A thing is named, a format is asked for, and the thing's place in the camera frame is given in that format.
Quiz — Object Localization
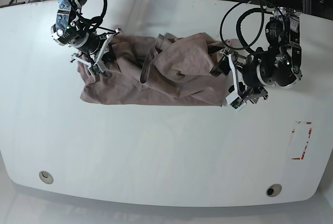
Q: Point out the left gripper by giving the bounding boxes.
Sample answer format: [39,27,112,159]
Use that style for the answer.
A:
[210,49,269,105]

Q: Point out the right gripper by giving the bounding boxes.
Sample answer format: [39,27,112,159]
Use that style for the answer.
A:
[69,28,122,68]

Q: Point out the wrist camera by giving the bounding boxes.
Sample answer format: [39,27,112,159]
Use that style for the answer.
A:
[226,94,247,111]
[88,63,106,77]

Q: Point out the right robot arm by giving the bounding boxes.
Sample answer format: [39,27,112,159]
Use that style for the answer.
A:
[51,0,121,76]

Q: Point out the right table grommet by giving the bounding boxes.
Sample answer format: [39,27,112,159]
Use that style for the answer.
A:
[266,184,282,197]

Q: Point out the red tape rectangle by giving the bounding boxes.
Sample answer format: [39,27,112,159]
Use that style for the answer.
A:
[289,121,313,160]

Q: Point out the left table grommet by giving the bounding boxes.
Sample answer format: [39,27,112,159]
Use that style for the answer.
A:
[39,171,54,184]

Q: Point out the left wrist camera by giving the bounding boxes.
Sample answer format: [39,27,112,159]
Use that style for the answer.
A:
[226,94,247,111]

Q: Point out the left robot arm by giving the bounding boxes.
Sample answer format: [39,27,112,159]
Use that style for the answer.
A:
[210,0,302,110]

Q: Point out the mauve t-shirt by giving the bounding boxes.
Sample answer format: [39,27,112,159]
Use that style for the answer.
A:
[78,33,227,106]

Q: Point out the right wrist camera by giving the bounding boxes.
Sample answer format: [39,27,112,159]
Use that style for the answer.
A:
[88,63,106,77]

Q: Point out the table grommet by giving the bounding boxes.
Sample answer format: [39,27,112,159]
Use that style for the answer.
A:
[266,184,282,197]
[39,171,54,184]

